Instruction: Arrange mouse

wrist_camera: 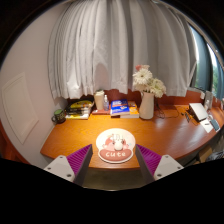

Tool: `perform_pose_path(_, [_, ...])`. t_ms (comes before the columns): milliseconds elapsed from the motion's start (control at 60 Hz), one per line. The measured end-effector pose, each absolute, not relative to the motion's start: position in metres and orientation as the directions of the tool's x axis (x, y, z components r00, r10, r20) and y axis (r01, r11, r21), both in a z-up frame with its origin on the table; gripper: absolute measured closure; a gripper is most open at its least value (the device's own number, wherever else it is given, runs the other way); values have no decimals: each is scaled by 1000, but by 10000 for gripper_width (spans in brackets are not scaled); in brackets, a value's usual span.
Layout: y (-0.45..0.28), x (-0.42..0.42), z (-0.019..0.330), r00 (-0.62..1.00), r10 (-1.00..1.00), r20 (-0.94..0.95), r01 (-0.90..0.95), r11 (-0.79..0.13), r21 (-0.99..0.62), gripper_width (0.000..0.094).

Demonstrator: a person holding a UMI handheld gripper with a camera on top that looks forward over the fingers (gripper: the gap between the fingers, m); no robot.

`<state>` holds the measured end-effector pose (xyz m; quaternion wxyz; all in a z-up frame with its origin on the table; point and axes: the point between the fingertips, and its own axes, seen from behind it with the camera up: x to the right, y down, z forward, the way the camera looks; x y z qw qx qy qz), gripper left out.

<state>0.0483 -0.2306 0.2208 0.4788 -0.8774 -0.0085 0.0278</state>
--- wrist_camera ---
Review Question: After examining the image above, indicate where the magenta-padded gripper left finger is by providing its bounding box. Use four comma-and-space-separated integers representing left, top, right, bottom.
43, 143, 94, 187

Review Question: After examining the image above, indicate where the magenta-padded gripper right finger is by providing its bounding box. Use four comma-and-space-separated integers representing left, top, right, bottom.
134, 144, 185, 186

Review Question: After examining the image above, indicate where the pink cartoon mouse pad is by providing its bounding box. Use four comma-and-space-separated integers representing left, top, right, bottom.
95, 127, 137, 164

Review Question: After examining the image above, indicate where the brown cardboard box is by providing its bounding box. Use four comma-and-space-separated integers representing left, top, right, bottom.
198, 145, 214, 164

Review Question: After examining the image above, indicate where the dark green mug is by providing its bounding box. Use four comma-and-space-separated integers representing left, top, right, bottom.
51, 108, 67, 125

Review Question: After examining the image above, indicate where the white paper sheet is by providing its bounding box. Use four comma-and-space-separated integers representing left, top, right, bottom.
199, 119, 214, 134

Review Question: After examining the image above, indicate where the stack of dark books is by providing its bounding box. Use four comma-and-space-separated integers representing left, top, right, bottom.
64, 99, 95, 120

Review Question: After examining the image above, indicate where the yellow book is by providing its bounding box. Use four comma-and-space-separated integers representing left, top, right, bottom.
119, 101, 140, 119

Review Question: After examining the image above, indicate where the white ceramic vase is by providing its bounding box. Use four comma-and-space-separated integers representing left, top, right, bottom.
138, 91, 156, 120

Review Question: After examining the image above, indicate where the silver laptop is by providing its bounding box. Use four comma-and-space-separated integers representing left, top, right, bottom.
188, 102, 209, 122

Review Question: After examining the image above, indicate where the grey tablet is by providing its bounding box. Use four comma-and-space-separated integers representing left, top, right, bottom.
209, 118, 222, 133

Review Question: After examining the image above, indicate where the red flat tray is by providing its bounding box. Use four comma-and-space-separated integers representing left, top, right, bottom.
91, 108, 112, 116

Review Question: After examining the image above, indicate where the clear small bottle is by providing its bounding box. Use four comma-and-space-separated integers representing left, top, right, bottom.
102, 94, 110, 112

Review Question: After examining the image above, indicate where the white flower bouquet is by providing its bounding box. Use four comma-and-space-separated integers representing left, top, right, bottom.
132, 64, 167, 99

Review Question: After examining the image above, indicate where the window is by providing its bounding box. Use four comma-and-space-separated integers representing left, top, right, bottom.
189, 24, 224, 101

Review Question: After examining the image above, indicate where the white curtain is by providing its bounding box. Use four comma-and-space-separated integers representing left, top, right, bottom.
47, 0, 198, 100

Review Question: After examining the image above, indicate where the black cable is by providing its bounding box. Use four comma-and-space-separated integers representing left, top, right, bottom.
154, 103, 181, 120

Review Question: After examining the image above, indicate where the white wall panel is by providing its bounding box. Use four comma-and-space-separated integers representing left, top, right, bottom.
1, 72, 40, 145

